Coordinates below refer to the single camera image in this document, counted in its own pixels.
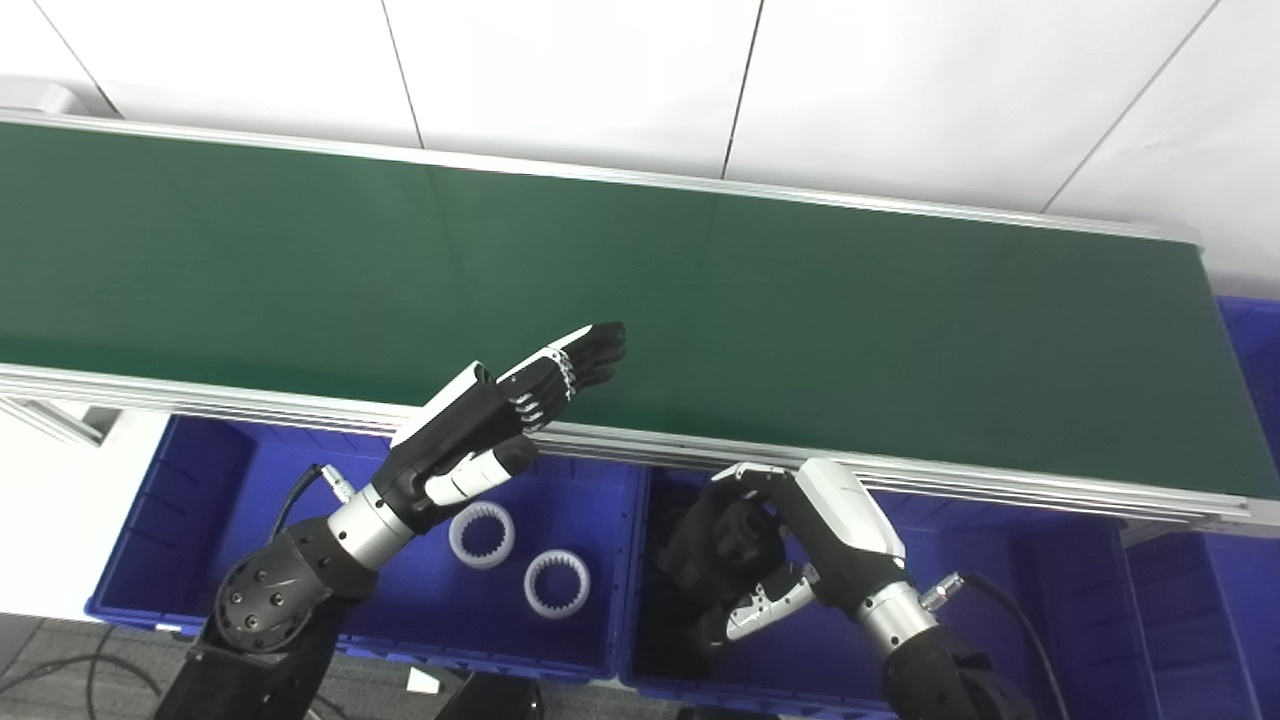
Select green conveyor belt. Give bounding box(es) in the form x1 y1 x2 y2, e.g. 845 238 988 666
0 84 1280 537

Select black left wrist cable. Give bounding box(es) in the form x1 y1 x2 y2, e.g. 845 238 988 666
268 461 357 543

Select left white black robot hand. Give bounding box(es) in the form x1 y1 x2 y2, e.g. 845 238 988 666
371 321 629 537

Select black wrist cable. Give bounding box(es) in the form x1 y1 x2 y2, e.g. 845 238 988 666
920 571 1073 720
268 461 357 543

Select large blue plastic bin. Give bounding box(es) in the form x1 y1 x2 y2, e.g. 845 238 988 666
1120 294 1280 720

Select aluminium conveyor support leg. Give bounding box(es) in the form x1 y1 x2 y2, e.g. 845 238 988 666
0 394 123 447

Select blue plastic bin with gears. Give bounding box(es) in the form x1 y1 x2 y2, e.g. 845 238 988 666
84 412 650 684

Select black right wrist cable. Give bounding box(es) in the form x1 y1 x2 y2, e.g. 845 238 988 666
920 571 1073 720

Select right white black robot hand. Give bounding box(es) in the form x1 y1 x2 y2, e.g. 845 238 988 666
700 457 907 644

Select blue plastic bin black parts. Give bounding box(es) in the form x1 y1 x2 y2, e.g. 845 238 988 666
618 464 1139 720

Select black robot body part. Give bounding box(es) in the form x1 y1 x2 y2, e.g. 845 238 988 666
434 671 547 720

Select white gear ring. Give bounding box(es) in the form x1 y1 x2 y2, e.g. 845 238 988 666
522 548 592 620
447 500 517 571

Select black floor cables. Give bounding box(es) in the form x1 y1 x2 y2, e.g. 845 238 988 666
0 648 166 720

